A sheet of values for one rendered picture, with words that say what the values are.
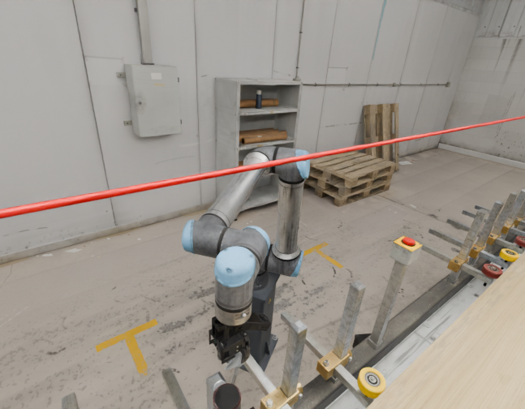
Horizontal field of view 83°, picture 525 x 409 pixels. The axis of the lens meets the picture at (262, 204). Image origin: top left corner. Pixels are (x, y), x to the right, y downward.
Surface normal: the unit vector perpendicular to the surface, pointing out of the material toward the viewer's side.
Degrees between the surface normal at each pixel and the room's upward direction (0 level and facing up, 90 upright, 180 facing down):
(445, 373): 0
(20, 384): 0
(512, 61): 90
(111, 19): 90
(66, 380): 0
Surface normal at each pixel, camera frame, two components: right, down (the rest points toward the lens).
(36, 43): 0.61, 0.39
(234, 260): 0.04, -0.85
